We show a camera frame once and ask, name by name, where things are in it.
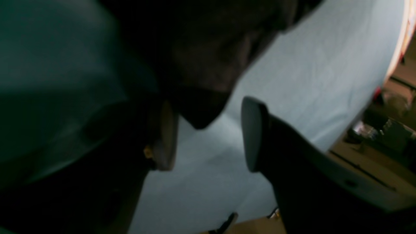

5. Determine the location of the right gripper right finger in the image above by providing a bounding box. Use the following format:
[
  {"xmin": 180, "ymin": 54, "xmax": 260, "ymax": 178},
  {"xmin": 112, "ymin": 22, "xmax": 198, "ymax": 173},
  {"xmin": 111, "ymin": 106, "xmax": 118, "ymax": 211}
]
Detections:
[{"xmin": 241, "ymin": 97, "xmax": 415, "ymax": 234}]

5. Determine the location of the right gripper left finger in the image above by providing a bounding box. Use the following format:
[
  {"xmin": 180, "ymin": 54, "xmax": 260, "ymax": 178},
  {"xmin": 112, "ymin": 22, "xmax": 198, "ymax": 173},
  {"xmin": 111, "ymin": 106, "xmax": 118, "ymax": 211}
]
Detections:
[{"xmin": 1, "ymin": 99, "xmax": 179, "ymax": 234}]

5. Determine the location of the black T-shirt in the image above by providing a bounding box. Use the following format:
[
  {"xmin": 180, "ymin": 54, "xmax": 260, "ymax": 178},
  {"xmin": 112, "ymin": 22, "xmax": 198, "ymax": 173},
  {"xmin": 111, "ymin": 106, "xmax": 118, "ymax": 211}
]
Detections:
[{"xmin": 99, "ymin": 0, "xmax": 321, "ymax": 129}]

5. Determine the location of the blue table cloth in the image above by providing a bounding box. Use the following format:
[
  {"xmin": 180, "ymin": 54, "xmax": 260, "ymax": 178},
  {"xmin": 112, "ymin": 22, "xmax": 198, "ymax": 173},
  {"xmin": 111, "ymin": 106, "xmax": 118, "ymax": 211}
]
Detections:
[{"xmin": 1, "ymin": 0, "xmax": 405, "ymax": 234}]

